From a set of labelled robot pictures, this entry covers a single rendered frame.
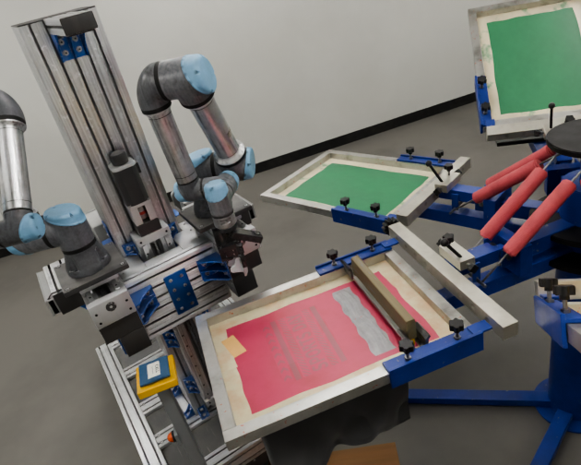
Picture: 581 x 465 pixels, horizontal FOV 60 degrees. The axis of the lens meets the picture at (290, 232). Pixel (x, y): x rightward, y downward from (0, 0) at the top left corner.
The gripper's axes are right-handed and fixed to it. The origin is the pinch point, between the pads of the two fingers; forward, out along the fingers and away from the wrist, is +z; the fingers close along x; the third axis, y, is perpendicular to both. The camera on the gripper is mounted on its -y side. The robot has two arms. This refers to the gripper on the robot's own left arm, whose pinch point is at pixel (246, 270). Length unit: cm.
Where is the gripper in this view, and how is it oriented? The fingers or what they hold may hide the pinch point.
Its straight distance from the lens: 179.3
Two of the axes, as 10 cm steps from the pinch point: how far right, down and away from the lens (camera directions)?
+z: 2.0, 8.5, 4.9
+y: -9.3, 3.1, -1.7
